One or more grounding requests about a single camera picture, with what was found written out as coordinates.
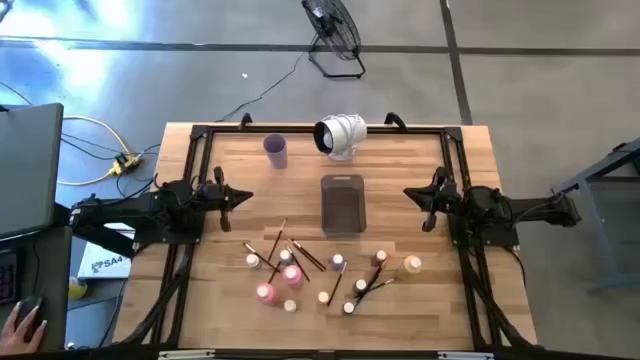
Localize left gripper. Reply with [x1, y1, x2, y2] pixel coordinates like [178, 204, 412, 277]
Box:
[199, 166, 255, 234]

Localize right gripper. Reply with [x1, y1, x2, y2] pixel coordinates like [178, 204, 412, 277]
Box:
[403, 166, 467, 233]

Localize large yellow-orange paint bottle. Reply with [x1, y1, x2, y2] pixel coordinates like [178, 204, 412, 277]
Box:
[399, 254, 424, 276]

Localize large pink paint bottle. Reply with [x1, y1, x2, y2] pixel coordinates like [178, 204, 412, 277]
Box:
[255, 281, 281, 307]
[281, 264, 305, 290]

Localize lilac plastic cup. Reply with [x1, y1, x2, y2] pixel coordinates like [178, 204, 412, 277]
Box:
[262, 132, 289, 171]

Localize grey translucent plastic bin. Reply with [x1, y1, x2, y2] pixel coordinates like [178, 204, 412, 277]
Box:
[319, 173, 368, 238]

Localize white desk lamp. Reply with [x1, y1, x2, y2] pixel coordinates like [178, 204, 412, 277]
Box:
[312, 113, 369, 163]

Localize yellow power strip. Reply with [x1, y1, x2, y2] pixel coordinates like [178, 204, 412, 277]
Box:
[108, 153, 145, 177]

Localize black pencil near yellow bottle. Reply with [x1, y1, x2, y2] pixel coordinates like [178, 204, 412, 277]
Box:
[326, 260, 349, 307]

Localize white cardboard box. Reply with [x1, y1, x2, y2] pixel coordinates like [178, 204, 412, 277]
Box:
[76, 241, 135, 281]

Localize silver aluminium bar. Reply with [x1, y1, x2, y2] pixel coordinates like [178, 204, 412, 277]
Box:
[436, 350, 497, 360]
[157, 349, 217, 360]

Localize grey-blue metal cart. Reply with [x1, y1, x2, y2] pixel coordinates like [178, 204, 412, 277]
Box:
[551, 135, 640, 294]

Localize small yellow object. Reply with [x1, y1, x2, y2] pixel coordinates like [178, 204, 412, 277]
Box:
[68, 276, 89, 302]

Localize black floor fan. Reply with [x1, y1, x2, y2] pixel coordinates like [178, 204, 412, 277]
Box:
[300, 0, 367, 80]

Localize dark grey desk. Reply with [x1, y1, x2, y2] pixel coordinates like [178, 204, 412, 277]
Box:
[0, 224, 74, 352]

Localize grey monitor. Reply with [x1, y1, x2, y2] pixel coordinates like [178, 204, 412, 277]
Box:
[0, 102, 65, 241]

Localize black computer mouse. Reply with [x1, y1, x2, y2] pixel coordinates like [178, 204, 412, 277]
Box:
[13, 294, 47, 342]

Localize black keyboard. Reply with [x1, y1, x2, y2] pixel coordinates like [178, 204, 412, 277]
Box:
[0, 248, 22, 307]

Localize person's hand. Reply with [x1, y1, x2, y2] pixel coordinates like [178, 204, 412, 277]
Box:
[0, 299, 49, 357]

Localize black aluminium table frame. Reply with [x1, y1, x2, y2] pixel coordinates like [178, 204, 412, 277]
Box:
[112, 121, 540, 354]

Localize black fan cable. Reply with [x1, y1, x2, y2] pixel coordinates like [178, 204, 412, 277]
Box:
[214, 49, 307, 123]

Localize yellow cable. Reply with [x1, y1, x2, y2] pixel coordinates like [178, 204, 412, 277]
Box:
[55, 115, 135, 187]

